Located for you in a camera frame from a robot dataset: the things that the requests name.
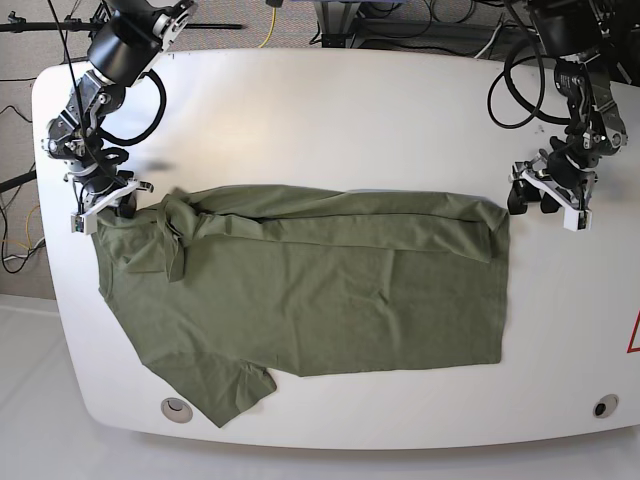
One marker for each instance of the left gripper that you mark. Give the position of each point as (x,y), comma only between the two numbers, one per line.
(550,180)

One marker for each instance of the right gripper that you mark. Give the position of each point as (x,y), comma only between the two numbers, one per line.
(94,191)

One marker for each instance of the olive green T-shirt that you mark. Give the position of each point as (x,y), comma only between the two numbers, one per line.
(217,289)

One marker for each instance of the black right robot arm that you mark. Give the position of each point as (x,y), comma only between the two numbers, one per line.
(76,136)

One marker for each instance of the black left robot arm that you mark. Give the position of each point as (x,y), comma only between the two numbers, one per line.
(568,33)

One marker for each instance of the red triangle sticker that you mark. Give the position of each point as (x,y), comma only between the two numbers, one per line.
(634,342)

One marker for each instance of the black tripod stand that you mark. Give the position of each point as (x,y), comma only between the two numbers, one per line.
(40,26)

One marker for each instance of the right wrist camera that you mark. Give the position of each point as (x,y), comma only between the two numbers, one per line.
(86,224)

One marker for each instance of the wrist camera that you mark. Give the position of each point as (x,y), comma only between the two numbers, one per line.
(86,224)
(577,220)

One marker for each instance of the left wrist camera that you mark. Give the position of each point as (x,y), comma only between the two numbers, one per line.
(577,220)

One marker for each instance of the left table cable grommet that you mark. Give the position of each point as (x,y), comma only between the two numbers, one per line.
(176,410)

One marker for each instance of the table cable grommet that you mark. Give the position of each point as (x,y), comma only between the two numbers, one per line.
(176,410)
(606,406)

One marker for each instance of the right table cable grommet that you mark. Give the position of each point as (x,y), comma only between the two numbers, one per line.
(606,406)

